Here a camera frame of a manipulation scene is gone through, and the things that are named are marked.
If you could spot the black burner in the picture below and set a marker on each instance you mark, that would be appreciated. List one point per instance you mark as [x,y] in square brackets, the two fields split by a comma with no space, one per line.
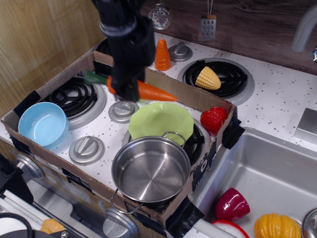
[222,77]
[81,102]
[104,48]
[194,146]

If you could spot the light blue plastic bowl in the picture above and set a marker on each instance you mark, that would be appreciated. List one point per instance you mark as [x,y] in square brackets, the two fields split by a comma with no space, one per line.
[44,123]

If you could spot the yellow toy pumpkin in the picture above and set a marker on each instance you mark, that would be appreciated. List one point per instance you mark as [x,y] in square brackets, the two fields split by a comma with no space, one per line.
[276,226]

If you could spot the grey faucet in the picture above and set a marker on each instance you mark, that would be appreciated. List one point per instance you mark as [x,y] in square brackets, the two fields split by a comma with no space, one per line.
[304,29]

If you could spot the orange toy carrot green stem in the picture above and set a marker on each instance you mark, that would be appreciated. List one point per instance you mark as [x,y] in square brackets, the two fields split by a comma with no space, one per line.
[146,91]

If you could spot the grey sink basin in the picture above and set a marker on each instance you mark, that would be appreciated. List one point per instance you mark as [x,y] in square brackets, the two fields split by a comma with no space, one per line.
[273,175]

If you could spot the dark red toy cup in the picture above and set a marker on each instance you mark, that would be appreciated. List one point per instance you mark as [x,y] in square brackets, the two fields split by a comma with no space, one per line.
[231,206]

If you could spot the silver stove knob back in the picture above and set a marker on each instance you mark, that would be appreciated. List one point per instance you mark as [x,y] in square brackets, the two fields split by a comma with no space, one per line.
[180,52]

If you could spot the black front left burner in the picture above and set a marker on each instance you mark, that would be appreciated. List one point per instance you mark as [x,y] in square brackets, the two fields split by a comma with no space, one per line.
[81,102]

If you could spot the red toy strawberry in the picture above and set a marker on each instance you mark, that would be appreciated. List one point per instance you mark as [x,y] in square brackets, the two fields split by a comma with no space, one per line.
[213,119]

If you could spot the yellow toy corn cob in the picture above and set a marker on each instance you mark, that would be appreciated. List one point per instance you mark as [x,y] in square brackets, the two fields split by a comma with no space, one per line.
[208,79]

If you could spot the hanging silver spatula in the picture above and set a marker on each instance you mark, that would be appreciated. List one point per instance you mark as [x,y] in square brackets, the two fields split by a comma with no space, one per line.
[207,27]

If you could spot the black front right burner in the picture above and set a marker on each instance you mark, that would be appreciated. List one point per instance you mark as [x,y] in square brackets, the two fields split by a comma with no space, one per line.
[194,146]

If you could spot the silver pot lid edge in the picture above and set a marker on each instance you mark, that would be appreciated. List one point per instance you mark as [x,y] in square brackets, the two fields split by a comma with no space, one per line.
[309,225]

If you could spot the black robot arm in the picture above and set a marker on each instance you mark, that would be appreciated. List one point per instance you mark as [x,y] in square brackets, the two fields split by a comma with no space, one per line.
[118,17]

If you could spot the silver oven knob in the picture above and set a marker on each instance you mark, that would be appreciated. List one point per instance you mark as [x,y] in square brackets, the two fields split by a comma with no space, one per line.
[30,170]
[118,225]

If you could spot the hanging silver strainer spoon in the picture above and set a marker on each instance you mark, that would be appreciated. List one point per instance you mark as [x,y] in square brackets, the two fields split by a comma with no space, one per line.
[160,15]

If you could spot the red rimmed white plate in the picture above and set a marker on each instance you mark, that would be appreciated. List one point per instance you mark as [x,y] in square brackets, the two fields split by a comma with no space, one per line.
[230,228]

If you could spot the black back right burner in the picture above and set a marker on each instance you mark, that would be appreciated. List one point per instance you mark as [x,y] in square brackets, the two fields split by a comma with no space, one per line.
[222,77]

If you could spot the black back left burner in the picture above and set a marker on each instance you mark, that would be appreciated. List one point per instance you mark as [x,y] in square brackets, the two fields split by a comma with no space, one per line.
[104,48]

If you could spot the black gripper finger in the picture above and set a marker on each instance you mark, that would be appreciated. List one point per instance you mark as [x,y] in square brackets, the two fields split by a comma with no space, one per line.
[131,92]
[120,95]

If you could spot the silver oven knob left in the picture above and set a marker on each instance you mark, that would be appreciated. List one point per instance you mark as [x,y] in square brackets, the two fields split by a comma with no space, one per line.
[30,170]

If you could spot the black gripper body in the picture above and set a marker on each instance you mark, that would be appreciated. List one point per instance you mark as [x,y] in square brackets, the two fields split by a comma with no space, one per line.
[122,75]

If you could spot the brown cardboard fence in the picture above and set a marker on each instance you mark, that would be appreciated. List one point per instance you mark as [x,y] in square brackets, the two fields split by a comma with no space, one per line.
[180,214]

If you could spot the black device lower left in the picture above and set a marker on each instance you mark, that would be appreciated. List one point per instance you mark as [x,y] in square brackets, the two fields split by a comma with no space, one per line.
[11,179]

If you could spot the silver stove knob centre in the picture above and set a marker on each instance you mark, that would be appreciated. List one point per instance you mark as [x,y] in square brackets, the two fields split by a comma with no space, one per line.
[122,111]

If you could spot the silver stove knob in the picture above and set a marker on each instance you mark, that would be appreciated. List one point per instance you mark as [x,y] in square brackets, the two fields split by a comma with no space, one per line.
[122,111]
[180,52]
[86,150]

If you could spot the orange toy cone carrot top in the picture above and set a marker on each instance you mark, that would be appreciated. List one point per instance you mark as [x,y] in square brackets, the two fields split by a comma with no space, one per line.
[162,58]

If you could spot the orange toy piece bottom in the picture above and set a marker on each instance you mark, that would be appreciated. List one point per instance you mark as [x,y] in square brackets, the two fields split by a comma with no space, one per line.
[50,226]

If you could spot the light green plastic plate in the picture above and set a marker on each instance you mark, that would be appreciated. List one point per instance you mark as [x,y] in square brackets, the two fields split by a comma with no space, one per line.
[160,117]

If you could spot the stainless steel pot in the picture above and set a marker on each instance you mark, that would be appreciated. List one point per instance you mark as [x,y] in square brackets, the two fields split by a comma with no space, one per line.
[150,170]

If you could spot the silver oven knob right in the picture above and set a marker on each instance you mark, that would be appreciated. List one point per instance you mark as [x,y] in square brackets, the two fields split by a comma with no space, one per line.
[118,225]

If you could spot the silver stove knob front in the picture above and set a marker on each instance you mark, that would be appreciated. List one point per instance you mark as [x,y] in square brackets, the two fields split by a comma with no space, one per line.
[86,150]

